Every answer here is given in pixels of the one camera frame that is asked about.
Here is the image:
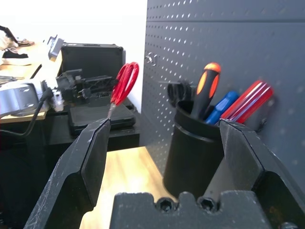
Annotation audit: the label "black handled scissors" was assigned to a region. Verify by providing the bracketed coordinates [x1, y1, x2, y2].
[158, 80, 199, 107]

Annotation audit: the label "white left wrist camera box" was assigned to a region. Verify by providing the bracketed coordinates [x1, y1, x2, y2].
[41, 80, 64, 113]

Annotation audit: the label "orange black handled screwdriver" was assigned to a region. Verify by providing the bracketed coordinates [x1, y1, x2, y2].
[190, 62, 222, 120]

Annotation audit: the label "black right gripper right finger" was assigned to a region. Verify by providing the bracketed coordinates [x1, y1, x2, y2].
[218, 119, 305, 229]

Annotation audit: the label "red handled screwdriver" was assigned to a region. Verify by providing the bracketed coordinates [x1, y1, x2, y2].
[220, 80, 275, 125]

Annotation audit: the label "black cup holder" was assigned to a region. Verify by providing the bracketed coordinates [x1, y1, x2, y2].
[163, 100, 226, 199]

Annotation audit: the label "red handled scissors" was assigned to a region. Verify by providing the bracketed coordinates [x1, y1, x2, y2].
[108, 62, 140, 119]

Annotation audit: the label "silver empty spare hook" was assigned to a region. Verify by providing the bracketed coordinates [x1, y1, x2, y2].
[145, 53, 158, 65]

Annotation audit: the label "grey metal pegboard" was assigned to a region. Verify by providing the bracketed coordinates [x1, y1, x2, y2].
[140, 0, 305, 215]

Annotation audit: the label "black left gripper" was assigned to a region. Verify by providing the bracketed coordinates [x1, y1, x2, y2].
[56, 69, 119, 107]

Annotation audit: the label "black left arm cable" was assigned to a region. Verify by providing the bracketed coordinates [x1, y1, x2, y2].
[0, 89, 52, 138]

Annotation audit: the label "blue handled screwdriver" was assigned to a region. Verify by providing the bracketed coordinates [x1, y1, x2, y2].
[204, 90, 240, 125]

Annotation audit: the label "grey black small device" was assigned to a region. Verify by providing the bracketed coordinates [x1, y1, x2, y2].
[47, 35, 65, 63]

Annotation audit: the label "light wooden side table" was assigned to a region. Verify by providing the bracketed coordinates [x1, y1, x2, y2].
[0, 42, 63, 124]

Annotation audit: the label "black flight case cabinet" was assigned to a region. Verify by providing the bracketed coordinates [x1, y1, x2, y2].
[61, 42, 126, 108]

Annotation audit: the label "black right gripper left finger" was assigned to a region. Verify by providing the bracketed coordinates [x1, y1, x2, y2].
[23, 118, 112, 229]

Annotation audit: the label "black plastic carry case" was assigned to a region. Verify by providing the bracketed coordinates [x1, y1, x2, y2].
[68, 104, 137, 137]

